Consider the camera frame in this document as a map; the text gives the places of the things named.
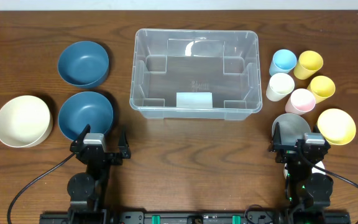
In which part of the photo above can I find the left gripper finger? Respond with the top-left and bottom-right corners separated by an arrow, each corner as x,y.
118,126 -> 131,159
70,124 -> 91,153

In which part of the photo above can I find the small white bowl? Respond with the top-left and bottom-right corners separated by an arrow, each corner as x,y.
283,161 -> 326,178

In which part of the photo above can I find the small grey bowl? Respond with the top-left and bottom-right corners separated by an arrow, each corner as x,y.
272,113 -> 311,146

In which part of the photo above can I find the small yellow bowl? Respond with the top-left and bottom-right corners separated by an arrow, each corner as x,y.
316,108 -> 356,145

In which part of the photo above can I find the pink cup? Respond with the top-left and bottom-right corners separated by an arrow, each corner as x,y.
285,88 -> 316,115

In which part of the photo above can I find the yellow cup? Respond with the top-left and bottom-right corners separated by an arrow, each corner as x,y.
293,50 -> 323,80
307,75 -> 336,103

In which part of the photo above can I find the light blue cup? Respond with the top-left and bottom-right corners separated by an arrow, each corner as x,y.
269,49 -> 297,76

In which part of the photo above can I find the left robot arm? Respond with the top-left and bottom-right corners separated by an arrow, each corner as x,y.
67,125 -> 131,224

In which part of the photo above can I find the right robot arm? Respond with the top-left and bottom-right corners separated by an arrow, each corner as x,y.
268,123 -> 333,223

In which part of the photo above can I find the clear plastic storage container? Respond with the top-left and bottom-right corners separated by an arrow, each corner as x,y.
129,29 -> 262,121

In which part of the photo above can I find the dark blue bowl near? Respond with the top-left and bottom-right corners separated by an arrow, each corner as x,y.
58,91 -> 114,141

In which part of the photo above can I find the dark blue bowl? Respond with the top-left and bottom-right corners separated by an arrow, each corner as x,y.
57,41 -> 110,89
58,91 -> 114,141

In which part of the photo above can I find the cream cup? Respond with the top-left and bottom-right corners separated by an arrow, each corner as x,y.
266,73 -> 295,101

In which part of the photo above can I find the cream bowl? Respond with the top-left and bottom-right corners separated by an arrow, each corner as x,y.
0,95 -> 53,148

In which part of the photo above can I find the dark blue bowl far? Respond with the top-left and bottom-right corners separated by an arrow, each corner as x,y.
57,41 -> 110,89

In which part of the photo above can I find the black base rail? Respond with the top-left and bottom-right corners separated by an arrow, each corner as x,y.
39,210 -> 351,224

